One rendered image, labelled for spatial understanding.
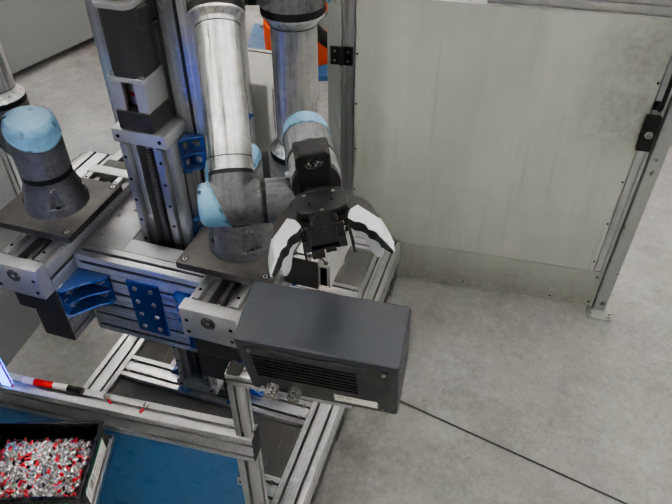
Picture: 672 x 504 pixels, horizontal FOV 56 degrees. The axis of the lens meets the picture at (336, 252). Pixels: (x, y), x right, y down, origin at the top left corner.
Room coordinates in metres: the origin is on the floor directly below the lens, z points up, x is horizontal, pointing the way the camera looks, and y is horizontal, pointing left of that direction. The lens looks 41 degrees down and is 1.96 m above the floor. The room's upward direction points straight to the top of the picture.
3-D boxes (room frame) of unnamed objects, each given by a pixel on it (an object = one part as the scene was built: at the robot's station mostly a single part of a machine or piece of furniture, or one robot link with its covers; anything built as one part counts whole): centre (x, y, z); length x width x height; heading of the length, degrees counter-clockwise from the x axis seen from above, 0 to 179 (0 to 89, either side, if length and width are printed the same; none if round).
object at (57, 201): (1.25, 0.68, 1.09); 0.15 x 0.15 x 0.10
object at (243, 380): (0.70, 0.08, 1.04); 0.24 x 0.03 x 0.03; 77
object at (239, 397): (0.72, 0.18, 0.96); 0.03 x 0.03 x 0.20; 77
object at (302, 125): (0.86, 0.04, 1.43); 0.11 x 0.08 x 0.09; 8
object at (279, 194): (0.86, 0.06, 1.34); 0.11 x 0.08 x 0.11; 98
